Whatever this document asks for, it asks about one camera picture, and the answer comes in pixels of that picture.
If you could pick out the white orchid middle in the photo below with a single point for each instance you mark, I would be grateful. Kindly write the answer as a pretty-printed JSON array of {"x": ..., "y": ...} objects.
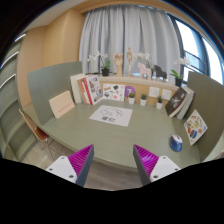
[{"x": 146, "y": 57}]

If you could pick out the pink horse figure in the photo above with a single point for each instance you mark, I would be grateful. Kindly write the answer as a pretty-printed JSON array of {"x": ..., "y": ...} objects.
[{"x": 144, "y": 71}]

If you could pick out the white wall socket left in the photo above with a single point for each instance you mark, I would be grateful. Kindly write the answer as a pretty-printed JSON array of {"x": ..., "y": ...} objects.
[{"x": 154, "y": 92}]

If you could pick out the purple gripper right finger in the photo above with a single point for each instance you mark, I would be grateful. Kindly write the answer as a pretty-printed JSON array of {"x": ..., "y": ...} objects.
[{"x": 150, "y": 166}]

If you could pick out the small potted plant right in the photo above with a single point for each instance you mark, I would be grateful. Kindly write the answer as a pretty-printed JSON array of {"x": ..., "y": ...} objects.
[{"x": 159, "y": 103}]

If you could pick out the white wall socket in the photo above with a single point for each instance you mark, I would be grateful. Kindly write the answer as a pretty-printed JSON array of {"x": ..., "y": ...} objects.
[
  {"x": 166, "y": 94},
  {"x": 154, "y": 92}
]

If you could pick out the purple round sign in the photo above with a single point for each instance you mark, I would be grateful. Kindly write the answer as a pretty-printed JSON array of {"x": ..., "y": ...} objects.
[{"x": 128, "y": 90}]

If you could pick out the small potted plant left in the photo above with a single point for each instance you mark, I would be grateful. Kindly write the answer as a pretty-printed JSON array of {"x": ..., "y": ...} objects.
[{"x": 131, "y": 98}]

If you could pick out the small potted plant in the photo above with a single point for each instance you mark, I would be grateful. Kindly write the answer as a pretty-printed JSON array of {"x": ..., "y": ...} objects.
[
  {"x": 131, "y": 98},
  {"x": 143, "y": 99},
  {"x": 159, "y": 103}
]

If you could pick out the white orchid right pot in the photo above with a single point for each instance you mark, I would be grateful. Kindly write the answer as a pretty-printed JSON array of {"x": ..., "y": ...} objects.
[{"x": 178, "y": 76}]

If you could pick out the green shelf unit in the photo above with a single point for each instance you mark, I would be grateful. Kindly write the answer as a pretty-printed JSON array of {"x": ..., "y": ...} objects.
[{"x": 16, "y": 139}]

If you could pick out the white printed mouse pad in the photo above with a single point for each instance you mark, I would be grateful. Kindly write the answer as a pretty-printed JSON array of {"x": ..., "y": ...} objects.
[{"x": 112, "y": 115}]

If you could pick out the white wall socket right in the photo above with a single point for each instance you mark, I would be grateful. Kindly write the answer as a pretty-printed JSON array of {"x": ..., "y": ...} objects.
[{"x": 166, "y": 94}]

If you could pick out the grey curtain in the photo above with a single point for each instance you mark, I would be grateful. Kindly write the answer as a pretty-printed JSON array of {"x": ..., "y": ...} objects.
[{"x": 114, "y": 29}]

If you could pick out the white orchid left pot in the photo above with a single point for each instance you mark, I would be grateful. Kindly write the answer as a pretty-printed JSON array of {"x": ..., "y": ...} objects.
[{"x": 104, "y": 60}]

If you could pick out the colourful illustrated book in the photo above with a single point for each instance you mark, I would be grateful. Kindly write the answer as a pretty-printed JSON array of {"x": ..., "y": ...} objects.
[{"x": 195, "y": 127}]

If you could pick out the white book behind black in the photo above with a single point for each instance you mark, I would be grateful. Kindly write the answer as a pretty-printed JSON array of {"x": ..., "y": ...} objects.
[{"x": 188, "y": 101}]

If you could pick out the small potted plant middle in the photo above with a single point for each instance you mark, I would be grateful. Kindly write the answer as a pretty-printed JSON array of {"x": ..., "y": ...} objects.
[{"x": 143, "y": 99}]

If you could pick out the white orchid pot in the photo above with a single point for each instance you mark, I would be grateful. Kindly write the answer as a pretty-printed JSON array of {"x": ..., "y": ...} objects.
[
  {"x": 178, "y": 76},
  {"x": 104, "y": 60}
]

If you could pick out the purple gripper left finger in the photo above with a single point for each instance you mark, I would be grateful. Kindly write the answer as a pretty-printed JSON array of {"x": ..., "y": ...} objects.
[{"x": 74, "y": 168}]

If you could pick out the beige card board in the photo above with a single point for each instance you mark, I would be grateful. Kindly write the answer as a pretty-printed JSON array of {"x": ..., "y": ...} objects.
[{"x": 61, "y": 104}]

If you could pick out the wooden chair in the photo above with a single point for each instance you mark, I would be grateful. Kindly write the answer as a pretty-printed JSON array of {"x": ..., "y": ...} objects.
[{"x": 41, "y": 136}]

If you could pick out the red white book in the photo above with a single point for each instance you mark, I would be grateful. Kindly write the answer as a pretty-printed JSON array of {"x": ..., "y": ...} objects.
[{"x": 93, "y": 89}]

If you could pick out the black horse figure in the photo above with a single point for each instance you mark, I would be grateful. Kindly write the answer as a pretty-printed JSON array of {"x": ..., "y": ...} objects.
[{"x": 160, "y": 72}]

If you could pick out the white book stack left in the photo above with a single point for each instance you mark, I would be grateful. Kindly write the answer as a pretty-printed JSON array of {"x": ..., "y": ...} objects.
[{"x": 75, "y": 87}]

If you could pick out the wooden mannequin figure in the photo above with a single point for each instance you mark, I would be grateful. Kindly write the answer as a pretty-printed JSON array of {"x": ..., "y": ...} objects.
[{"x": 129, "y": 57}]

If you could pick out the white illustrated card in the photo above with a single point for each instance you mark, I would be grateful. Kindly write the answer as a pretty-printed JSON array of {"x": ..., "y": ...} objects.
[{"x": 114, "y": 92}]

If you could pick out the wooden hand model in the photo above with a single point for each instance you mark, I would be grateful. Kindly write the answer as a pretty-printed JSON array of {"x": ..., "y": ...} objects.
[{"x": 118, "y": 60}]

